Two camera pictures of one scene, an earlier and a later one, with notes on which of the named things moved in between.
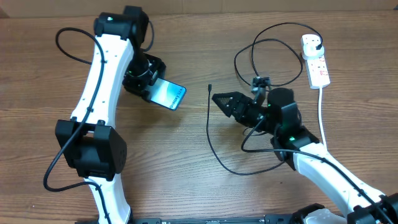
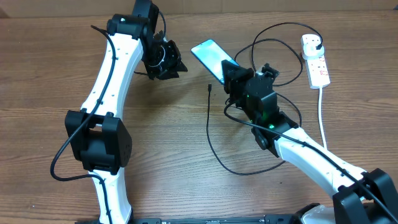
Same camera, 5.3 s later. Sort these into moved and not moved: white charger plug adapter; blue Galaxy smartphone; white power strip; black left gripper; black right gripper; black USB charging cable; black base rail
Moved: blue Galaxy smartphone; black right gripper; black left gripper
Not moved: black base rail; white charger plug adapter; black USB charging cable; white power strip
